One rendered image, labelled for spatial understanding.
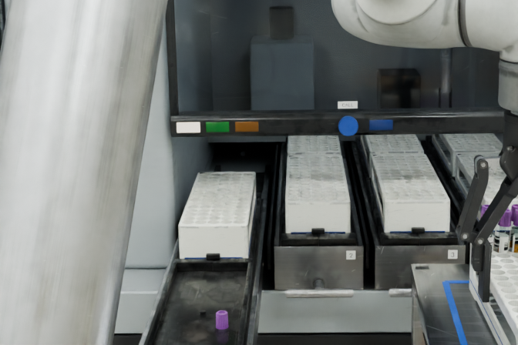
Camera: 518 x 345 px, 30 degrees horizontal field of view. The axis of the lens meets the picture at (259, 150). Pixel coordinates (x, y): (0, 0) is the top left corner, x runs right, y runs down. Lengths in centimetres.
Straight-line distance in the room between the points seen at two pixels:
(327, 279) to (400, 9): 55
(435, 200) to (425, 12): 49
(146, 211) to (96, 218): 97
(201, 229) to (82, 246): 80
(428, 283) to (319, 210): 26
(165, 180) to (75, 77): 96
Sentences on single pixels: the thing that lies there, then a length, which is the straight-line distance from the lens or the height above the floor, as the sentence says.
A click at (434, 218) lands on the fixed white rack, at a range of 151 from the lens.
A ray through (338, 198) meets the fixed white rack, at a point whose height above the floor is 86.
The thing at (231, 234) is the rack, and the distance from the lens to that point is 139.
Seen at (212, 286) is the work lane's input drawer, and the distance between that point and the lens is 134.
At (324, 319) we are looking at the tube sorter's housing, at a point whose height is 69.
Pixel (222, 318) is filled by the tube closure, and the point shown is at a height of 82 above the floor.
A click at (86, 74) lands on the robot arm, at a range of 59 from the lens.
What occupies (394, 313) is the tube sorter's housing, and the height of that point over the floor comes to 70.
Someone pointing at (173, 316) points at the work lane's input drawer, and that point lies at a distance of 125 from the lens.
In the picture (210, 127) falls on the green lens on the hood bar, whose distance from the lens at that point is 149.
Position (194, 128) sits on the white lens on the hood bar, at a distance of 149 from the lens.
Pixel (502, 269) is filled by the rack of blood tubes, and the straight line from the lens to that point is 119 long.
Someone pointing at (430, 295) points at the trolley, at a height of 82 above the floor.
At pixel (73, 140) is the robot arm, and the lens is 59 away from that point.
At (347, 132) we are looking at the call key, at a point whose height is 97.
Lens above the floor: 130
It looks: 14 degrees down
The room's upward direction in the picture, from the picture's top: 1 degrees counter-clockwise
